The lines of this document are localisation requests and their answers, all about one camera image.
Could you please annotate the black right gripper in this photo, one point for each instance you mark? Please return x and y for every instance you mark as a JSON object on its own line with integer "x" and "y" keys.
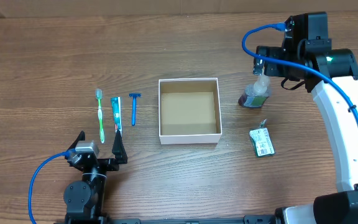
{"x": 270, "y": 66}

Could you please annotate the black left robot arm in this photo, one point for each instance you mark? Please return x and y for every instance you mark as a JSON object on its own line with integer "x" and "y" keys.
{"x": 85, "y": 198}

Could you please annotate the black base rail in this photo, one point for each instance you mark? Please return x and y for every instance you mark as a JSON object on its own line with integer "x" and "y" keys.
{"x": 247, "y": 219}

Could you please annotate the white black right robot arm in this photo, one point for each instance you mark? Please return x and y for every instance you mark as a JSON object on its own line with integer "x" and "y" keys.
{"x": 331, "y": 76}

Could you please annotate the green white soap packet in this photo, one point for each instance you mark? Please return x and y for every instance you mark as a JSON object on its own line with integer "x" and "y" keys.
{"x": 261, "y": 141}

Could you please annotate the white cardboard box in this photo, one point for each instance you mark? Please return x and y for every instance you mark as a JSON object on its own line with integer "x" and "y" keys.
{"x": 189, "y": 111}

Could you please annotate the blue disposable razor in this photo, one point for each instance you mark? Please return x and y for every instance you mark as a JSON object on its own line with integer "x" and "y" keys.
{"x": 134, "y": 97}

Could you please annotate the green toothpaste tube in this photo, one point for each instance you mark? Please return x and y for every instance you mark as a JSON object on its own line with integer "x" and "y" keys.
{"x": 116, "y": 110}

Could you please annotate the clear soap pump bottle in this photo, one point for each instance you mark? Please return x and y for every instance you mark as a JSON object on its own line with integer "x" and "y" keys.
{"x": 256, "y": 94}

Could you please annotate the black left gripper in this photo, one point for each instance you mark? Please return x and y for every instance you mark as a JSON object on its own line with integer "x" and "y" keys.
{"x": 101, "y": 163}

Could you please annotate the green white toothbrush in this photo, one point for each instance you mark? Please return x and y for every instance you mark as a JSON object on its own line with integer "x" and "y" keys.
{"x": 99, "y": 96}

